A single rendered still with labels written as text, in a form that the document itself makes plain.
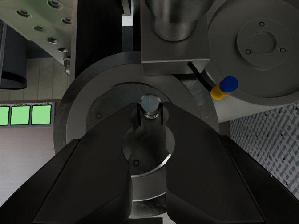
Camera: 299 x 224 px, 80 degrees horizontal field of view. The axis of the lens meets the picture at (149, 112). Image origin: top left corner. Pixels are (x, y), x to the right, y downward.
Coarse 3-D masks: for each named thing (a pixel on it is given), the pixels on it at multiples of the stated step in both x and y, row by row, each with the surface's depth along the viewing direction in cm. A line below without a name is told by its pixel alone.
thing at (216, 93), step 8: (192, 64) 13; (200, 80) 12; (224, 80) 10; (232, 80) 9; (208, 88) 12; (216, 88) 10; (224, 88) 10; (232, 88) 9; (216, 96) 11; (224, 96) 11
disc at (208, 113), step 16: (96, 64) 17; (112, 64) 17; (80, 80) 17; (192, 80) 16; (64, 96) 17; (208, 96) 16; (64, 112) 16; (208, 112) 16; (64, 128) 16; (64, 144) 16; (144, 208) 15; (160, 208) 15
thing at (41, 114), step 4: (36, 108) 50; (40, 108) 50; (44, 108) 50; (48, 108) 50; (32, 112) 50; (36, 112) 50; (40, 112) 50; (44, 112) 50; (48, 112) 50; (32, 116) 50; (36, 116) 50; (40, 116) 50; (44, 116) 50; (48, 116) 49; (32, 120) 50; (36, 120) 49; (40, 120) 49; (44, 120) 49; (48, 120) 49
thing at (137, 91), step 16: (112, 96) 14; (128, 96) 14; (160, 96) 14; (96, 112) 14; (112, 112) 14; (160, 112) 14; (144, 128) 14; (160, 128) 14; (144, 144) 14; (160, 144) 14; (128, 160) 14; (144, 160) 13; (160, 160) 13
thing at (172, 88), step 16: (128, 64) 16; (96, 80) 16; (112, 80) 16; (128, 80) 16; (144, 80) 16; (160, 80) 15; (176, 80) 15; (80, 96) 16; (96, 96) 16; (176, 96) 15; (192, 96) 15; (80, 112) 15; (192, 112) 15; (80, 128) 15; (144, 176) 14; (160, 176) 14; (144, 192) 14; (160, 192) 14
